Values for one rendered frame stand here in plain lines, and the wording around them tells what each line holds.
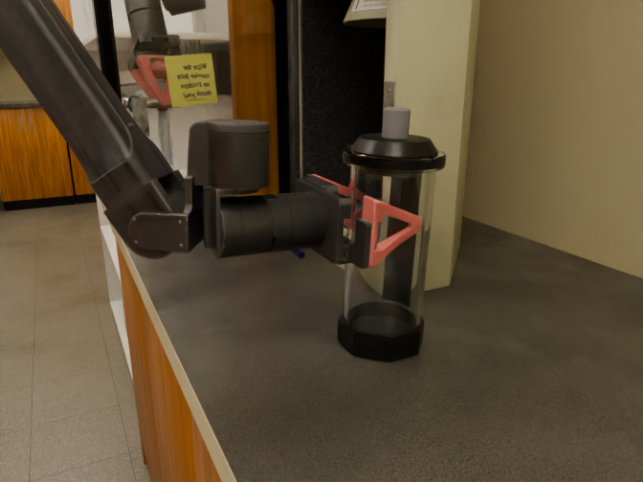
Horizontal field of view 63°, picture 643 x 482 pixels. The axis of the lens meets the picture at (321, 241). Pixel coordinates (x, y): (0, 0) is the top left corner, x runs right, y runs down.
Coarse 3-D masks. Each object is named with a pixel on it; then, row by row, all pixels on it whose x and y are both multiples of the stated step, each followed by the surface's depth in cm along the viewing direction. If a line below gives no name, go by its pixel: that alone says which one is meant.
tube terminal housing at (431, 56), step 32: (416, 0) 64; (448, 0) 66; (416, 32) 65; (448, 32) 67; (416, 64) 66; (448, 64) 69; (416, 96) 68; (448, 96) 70; (416, 128) 69; (448, 128) 71; (448, 160) 73; (448, 192) 74; (448, 224) 76; (448, 256) 78
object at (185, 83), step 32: (128, 0) 75; (160, 0) 77; (192, 0) 80; (224, 0) 82; (256, 0) 85; (96, 32) 74; (128, 32) 76; (160, 32) 78; (192, 32) 81; (224, 32) 83; (256, 32) 86; (128, 64) 77; (160, 64) 79; (192, 64) 82; (224, 64) 85; (256, 64) 88; (128, 96) 78; (160, 96) 80; (192, 96) 83; (224, 96) 86; (256, 96) 89; (160, 128) 82; (256, 192) 94
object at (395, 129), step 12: (396, 108) 54; (408, 108) 54; (384, 120) 55; (396, 120) 54; (408, 120) 54; (384, 132) 55; (396, 132) 54; (408, 132) 55; (360, 144) 54; (372, 144) 53; (384, 144) 52; (396, 144) 52; (408, 144) 52; (420, 144) 53; (432, 144) 55; (384, 156) 52; (396, 156) 52; (408, 156) 52; (420, 156) 52
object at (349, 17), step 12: (360, 0) 75; (372, 0) 73; (384, 0) 72; (348, 12) 77; (360, 12) 74; (372, 12) 73; (384, 12) 72; (348, 24) 82; (360, 24) 85; (372, 24) 86; (384, 24) 87
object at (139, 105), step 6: (132, 102) 77; (138, 102) 77; (144, 102) 78; (132, 108) 77; (138, 108) 77; (144, 108) 78; (138, 114) 78; (144, 114) 78; (138, 120) 78; (144, 120) 79; (144, 126) 79; (144, 132) 79
